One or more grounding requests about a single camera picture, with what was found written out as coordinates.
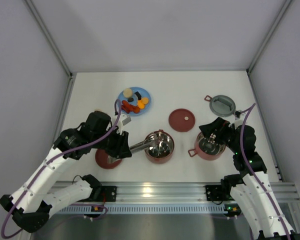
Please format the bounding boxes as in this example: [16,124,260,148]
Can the purple cable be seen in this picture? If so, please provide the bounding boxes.
[1,99,122,238]
[239,103,295,240]

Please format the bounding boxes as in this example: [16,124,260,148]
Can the aluminium front rail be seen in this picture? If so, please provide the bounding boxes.
[49,181,300,205]

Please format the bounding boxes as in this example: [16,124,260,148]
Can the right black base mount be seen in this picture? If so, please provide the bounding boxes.
[205,184,225,202]

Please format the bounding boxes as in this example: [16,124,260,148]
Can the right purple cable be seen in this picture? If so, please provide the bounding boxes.
[239,103,295,240]

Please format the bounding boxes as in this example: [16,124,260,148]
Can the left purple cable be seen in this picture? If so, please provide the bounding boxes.
[1,99,122,238]

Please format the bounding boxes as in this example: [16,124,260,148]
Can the red steel bowl centre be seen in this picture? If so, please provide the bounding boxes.
[144,129,175,164]

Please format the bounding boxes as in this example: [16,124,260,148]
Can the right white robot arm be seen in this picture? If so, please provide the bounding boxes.
[199,117,300,240]

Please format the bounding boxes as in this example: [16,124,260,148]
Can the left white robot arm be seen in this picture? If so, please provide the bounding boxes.
[0,111,132,233]

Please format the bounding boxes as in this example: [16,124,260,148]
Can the red sausage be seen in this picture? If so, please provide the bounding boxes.
[121,100,140,114]

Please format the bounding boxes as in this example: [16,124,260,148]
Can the orange food slices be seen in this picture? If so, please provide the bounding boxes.
[137,97,149,110]

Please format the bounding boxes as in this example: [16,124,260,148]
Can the red lid left front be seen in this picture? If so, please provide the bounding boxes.
[95,149,122,170]

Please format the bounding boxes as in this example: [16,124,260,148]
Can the grey lid with handle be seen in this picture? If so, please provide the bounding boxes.
[204,95,236,117]

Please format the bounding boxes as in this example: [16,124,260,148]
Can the blue plate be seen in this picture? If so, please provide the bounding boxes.
[117,86,152,117]

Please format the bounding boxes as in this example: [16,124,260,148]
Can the beige round bun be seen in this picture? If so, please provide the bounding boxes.
[122,88,134,99]

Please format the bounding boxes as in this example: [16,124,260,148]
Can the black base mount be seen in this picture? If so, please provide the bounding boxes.
[205,184,225,202]
[89,185,117,203]

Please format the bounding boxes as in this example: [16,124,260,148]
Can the red lid near plate centre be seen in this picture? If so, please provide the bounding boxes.
[168,108,196,133]

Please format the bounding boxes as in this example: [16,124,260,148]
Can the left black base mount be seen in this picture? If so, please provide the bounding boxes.
[89,185,117,203]

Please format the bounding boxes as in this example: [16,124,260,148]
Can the perforated cable duct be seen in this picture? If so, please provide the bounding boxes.
[58,203,241,217]

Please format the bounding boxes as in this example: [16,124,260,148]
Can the red steel bowl with handle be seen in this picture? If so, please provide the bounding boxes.
[188,132,226,161]

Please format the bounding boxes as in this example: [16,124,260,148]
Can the long metal tongs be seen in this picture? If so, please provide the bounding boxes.
[108,136,161,163]

